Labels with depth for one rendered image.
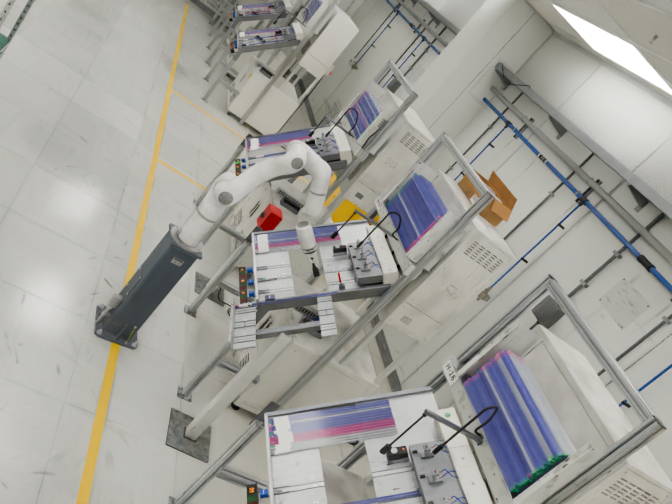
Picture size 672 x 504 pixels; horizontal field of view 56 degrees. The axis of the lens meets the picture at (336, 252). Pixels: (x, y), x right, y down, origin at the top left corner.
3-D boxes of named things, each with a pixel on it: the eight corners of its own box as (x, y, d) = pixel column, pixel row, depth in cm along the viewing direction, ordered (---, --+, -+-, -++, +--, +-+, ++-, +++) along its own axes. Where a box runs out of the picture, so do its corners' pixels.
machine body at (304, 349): (226, 410, 365) (292, 341, 344) (226, 331, 423) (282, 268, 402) (313, 448, 395) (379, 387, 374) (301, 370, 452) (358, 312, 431)
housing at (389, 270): (383, 295, 339) (383, 273, 331) (366, 245, 379) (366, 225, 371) (398, 293, 340) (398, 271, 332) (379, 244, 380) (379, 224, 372)
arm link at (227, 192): (223, 200, 325) (221, 214, 311) (211, 180, 319) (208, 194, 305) (310, 157, 317) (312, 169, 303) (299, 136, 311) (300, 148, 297)
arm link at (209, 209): (195, 213, 316) (223, 178, 307) (199, 197, 331) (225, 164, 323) (215, 226, 320) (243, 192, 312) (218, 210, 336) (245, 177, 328)
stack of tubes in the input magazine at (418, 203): (405, 252, 327) (441, 215, 318) (384, 204, 369) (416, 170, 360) (422, 263, 333) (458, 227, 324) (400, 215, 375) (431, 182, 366)
